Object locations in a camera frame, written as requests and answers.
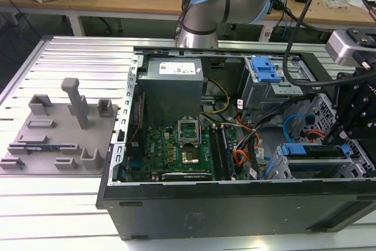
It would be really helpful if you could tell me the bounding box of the wooden desk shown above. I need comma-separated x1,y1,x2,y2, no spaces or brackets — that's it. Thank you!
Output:
0,0,376,32

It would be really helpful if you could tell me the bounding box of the thick black camera cable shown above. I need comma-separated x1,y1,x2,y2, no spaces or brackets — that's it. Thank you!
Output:
283,0,324,92

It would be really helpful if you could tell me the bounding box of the blue disk wire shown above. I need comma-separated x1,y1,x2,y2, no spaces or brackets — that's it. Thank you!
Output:
283,113,313,145

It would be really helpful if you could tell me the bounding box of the grey parts rack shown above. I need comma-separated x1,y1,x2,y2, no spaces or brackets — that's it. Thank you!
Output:
0,77,120,175

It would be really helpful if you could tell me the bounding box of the black graphics card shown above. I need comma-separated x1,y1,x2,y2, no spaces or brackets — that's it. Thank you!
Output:
161,171,213,182

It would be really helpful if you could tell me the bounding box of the thin black base cable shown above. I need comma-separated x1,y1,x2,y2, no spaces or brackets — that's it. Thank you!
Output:
175,0,207,39

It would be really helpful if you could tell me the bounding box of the RAM stick in rack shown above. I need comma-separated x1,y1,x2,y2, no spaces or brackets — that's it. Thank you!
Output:
25,144,63,152

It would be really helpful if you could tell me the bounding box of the grey power supply unit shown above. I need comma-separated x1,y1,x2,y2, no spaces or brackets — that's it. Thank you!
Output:
137,58,206,120

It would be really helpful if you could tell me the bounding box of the metal optical drive cage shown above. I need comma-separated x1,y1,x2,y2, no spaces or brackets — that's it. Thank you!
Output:
239,55,323,111

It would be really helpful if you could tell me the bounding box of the yellow and black cable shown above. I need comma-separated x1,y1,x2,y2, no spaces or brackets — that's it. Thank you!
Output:
199,78,231,115

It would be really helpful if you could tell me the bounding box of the black internal cable bundle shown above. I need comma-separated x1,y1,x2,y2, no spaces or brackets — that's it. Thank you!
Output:
234,92,320,158

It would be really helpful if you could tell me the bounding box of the RAM slot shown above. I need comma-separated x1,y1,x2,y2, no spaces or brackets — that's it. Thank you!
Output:
209,129,226,180
220,127,236,176

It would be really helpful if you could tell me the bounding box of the metal CPU socket cover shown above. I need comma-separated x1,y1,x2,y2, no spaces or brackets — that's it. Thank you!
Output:
177,118,201,146

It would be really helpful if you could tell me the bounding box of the green motherboard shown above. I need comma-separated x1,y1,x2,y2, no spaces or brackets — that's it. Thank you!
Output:
126,124,250,182

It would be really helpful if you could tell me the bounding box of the orange red wire bundle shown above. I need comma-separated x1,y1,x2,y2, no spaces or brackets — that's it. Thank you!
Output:
234,149,251,176

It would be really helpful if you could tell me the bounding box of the hard disk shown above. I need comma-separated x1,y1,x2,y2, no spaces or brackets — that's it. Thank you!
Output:
280,143,353,161

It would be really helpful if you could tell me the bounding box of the blue hanging cable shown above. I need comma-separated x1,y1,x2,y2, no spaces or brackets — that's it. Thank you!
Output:
277,0,295,39

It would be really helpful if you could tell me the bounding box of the blue drive latch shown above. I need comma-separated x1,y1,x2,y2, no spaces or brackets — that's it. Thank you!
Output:
251,56,282,83

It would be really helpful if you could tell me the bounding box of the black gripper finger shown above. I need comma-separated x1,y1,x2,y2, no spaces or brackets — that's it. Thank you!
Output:
324,70,368,146
333,109,376,145

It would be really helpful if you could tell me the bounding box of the black open PC case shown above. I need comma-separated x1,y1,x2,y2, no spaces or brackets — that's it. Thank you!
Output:
96,45,376,242

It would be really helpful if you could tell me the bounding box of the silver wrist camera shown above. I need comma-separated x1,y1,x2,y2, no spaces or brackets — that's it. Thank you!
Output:
324,29,362,65

